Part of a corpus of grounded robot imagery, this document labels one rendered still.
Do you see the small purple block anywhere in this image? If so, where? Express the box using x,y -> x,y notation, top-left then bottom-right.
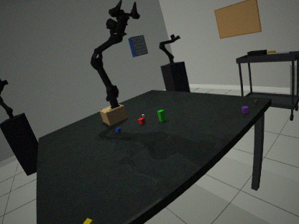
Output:
241,106 -> 249,114

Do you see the red block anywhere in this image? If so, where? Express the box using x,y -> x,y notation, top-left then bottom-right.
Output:
138,118 -> 146,124

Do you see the green block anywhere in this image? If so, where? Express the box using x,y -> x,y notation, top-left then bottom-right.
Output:
157,110 -> 165,117
158,116 -> 166,122

